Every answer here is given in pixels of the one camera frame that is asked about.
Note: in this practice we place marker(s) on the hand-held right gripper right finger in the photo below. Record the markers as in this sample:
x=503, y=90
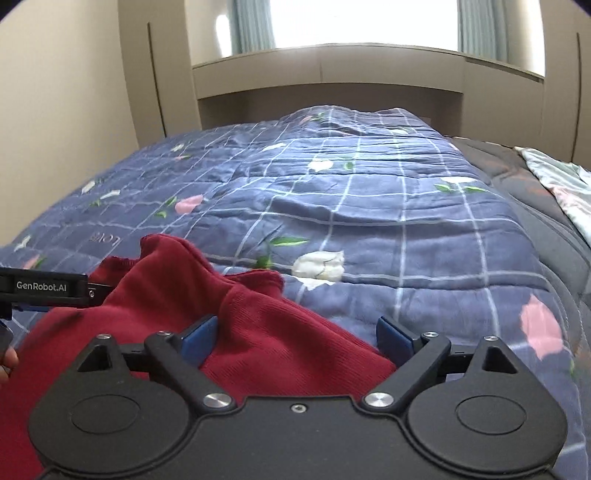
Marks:
x=393, y=341

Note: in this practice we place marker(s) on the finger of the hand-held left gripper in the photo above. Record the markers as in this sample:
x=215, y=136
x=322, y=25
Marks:
x=30, y=308
x=97, y=292

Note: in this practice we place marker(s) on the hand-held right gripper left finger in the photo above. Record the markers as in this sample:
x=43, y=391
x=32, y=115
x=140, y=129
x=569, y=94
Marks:
x=199, y=341

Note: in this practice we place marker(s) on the dark red garment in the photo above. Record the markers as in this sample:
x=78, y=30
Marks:
x=268, y=332

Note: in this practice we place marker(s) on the person's left hand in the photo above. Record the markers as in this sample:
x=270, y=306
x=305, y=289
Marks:
x=7, y=364

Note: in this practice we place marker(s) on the blue plaid floral blanket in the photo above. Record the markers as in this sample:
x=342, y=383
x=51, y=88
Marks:
x=369, y=198

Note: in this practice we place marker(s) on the light floral cloth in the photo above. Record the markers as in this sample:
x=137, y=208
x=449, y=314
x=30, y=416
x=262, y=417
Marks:
x=558, y=180

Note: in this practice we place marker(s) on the beige headboard cabinet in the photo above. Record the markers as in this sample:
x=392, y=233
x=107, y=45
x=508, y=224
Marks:
x=323, y=78

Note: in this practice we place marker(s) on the light blue curtain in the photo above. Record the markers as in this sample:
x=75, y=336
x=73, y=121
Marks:
x=480, y=27
x=254, y=25

